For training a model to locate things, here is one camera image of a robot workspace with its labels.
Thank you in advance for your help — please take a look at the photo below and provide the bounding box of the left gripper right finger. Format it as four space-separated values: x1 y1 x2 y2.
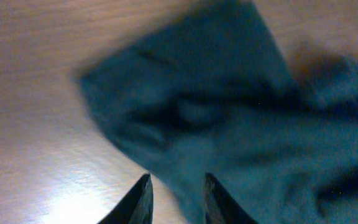
204 173 258 224

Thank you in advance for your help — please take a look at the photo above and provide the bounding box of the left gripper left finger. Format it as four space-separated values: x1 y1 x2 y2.
98 174 154 224

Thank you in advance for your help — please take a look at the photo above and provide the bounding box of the black Nike t-shirt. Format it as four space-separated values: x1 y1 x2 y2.
78 1 358 223

